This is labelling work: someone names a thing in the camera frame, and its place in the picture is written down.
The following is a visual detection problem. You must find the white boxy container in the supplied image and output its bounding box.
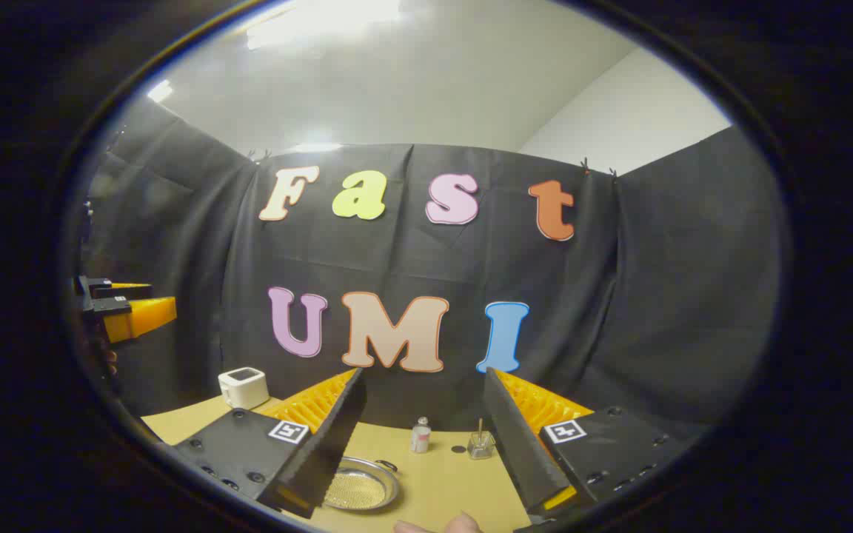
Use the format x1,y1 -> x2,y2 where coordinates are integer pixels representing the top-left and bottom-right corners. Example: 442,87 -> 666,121
218,366 -> 270,410

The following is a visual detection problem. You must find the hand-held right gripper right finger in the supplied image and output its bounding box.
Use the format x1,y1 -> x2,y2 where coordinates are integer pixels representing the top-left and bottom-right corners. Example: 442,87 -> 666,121
482,366 -> 698,530

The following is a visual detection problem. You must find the steel pot with black handles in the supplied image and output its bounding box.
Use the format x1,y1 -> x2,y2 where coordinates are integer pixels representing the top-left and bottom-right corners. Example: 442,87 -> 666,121
323,457 -> 400,513

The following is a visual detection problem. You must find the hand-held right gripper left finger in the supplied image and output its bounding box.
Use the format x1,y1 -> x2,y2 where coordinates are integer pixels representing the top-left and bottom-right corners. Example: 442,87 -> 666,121
173,368 -> 368,519

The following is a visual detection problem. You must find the pile of soybeans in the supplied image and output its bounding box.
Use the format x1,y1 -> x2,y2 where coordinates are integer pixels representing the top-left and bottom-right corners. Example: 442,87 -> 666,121
327,474 -> 387,510

